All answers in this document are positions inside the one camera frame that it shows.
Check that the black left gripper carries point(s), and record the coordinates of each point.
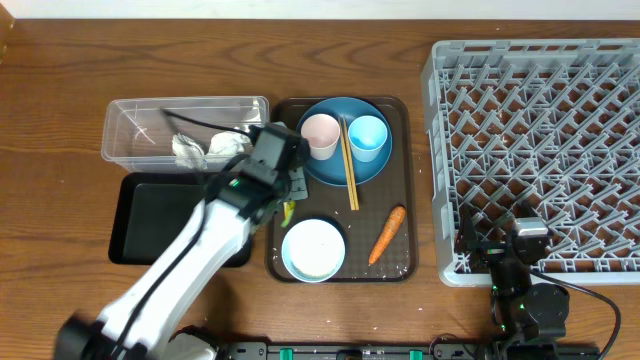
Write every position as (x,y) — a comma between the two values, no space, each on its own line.
(302,192)

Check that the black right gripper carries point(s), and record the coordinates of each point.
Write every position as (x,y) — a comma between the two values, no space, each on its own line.
(467,241)

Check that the light blue bowl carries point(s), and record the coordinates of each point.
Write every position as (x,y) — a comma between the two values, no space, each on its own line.
(285,256)

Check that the orange carrot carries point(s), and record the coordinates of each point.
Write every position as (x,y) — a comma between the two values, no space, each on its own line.
(390,228)

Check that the white tissue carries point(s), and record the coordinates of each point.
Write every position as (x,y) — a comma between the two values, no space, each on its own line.
(228,143)
(188,153)

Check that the foil snack wrapper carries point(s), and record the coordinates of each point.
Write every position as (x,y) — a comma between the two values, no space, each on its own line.
(288,211)

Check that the pile of rice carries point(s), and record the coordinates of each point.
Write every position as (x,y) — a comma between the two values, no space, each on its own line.
(312,248)

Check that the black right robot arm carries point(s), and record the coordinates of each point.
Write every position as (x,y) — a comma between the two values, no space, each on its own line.
(530,307)

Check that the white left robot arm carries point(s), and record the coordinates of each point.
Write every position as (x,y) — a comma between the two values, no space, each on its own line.
(140,323)

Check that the grey dishwasher rack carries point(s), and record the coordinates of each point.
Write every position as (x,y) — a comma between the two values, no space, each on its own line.
(554,123)

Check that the wooden chopstick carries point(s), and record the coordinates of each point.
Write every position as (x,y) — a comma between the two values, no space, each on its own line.
(353,182)
(353,205)

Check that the pink cup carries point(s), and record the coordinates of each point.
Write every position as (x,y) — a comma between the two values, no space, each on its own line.
(322,131)

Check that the light blue cup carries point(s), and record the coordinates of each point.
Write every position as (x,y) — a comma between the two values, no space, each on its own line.
(367,135)

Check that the brown serving tray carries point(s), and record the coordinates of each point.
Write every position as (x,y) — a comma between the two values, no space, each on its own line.
(392,187)

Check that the black plastic tray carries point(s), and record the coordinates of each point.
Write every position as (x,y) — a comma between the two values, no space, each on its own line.
(152,210)

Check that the clear plastic bin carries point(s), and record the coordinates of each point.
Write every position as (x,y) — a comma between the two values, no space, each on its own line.
(138,132)

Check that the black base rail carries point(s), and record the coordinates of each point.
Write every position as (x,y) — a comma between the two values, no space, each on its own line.
(263,351)

